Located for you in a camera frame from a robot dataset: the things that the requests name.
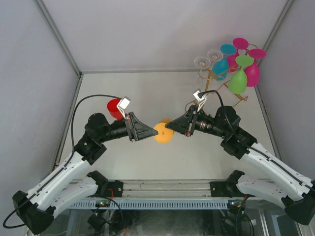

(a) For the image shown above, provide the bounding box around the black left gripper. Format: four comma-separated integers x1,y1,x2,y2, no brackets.
99,112,158,143

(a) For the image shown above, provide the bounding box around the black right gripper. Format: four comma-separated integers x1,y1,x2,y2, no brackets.
165,105,227,139

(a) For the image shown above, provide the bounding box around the yellow wine glass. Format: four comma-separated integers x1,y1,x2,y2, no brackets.
154,118,175,144

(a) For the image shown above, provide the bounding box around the red wine glass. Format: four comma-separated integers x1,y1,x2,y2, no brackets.
107,99,124,120

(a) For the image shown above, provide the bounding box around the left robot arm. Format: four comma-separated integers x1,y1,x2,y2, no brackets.
12,112,158,235

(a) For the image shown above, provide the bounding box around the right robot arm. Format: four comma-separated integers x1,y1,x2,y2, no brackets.
166,106,315,225

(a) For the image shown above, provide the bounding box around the clear wine glass front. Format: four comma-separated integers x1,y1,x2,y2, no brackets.
193,57,211,91

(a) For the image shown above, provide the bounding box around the clear wine glass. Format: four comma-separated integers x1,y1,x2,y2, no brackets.
207,50,223,62
193,57,211,91

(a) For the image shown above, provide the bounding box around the blue wine glass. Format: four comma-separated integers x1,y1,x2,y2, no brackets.
213,44,237,81

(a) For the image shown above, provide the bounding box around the green wine glass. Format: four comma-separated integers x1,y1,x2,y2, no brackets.
228,55,254,94

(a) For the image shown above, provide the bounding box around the clear wine glass rear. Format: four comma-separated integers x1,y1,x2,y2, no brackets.
207,50,223,62

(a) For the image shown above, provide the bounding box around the magenta wine glass front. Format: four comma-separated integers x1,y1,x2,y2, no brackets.
244,48,266,87

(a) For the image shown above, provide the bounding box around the magenta wine glass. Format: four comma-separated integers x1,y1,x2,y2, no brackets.
244,48,266,87
227,37,249,67

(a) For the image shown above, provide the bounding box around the magenta wine glass rear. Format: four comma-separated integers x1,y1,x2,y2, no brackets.
227,37,249,67

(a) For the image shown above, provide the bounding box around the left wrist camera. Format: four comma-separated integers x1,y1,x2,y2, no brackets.
116,96,130,119

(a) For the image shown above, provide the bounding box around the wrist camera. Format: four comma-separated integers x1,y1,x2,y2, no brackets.
116,96,130,119
193,89,207,112

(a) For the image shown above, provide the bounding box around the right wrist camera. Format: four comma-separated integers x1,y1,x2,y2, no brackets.
193,89,207,112

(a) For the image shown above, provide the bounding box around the gold wire glass rack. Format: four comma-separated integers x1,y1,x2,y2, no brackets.
185,43,260,123

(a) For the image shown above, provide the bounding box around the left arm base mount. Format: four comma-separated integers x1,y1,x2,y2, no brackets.
90,180,124,198

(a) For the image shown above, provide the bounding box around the aluminium frame rail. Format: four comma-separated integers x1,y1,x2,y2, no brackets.
35,178,303,200

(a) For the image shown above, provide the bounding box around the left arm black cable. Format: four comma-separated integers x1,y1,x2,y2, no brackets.
2,94,123,228

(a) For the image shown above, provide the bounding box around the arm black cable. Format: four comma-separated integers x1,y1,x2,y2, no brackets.
199,89,306,187
2,94,123,228

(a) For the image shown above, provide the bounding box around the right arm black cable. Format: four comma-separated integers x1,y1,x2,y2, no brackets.
199,89,306,187

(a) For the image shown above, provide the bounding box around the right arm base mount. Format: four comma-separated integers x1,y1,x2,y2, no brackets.
210,181,255,198

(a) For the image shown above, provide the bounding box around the slotted grey cable duct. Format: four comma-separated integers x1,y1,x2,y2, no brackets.
69,199,229,210

